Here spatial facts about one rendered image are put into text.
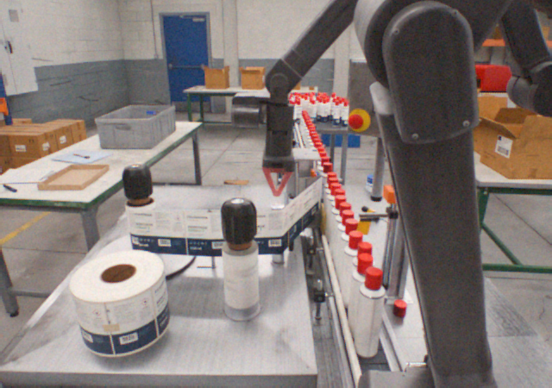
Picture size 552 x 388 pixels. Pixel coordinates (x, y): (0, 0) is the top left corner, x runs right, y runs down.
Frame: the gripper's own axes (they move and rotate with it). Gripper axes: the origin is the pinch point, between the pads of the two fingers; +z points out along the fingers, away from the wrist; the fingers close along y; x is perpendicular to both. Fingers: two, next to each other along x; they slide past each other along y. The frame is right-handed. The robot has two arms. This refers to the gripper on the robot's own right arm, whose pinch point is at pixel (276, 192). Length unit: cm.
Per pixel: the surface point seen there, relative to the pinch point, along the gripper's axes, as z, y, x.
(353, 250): 14.1, 0.2, 18.7
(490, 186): 40, -117, 123
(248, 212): 3.5, 3.5, -6.0
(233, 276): 19.3, 4.5, -9.3
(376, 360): 30.8, 17.2, 22.3
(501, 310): 34, -4, 63
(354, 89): -21.4, -17.6, 18.7
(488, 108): 7, -198, 159
